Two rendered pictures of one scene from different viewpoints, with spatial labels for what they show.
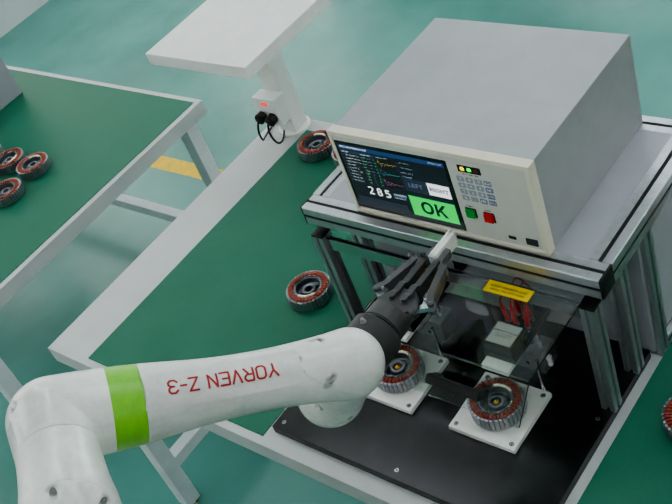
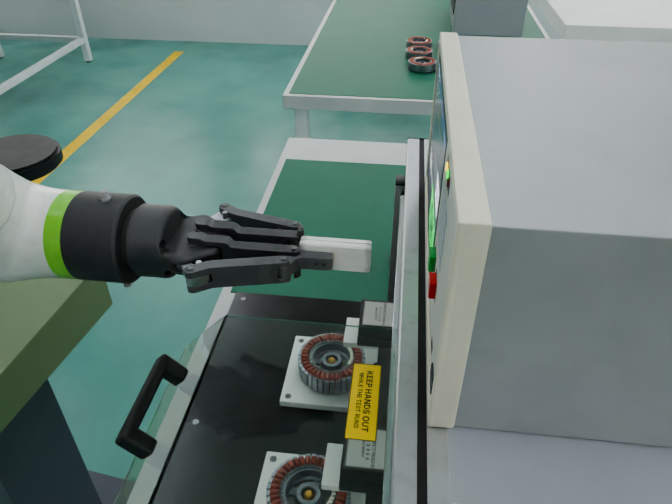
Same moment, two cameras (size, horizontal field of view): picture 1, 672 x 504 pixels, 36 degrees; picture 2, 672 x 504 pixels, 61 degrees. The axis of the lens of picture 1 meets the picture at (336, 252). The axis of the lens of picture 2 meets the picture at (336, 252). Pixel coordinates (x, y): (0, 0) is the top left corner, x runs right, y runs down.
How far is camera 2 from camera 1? 1.43 m
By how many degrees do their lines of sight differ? 36
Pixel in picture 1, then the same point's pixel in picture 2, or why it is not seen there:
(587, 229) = (536, 470)
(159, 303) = (358, 172)
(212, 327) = (346, 211)
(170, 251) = not seen: hidden behind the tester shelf
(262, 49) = (604, 25)
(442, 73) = (654, 76)
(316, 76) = not seen: outside the picture
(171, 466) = not seen: hidden behind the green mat
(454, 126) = (529, 114)
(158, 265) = (399, 156)
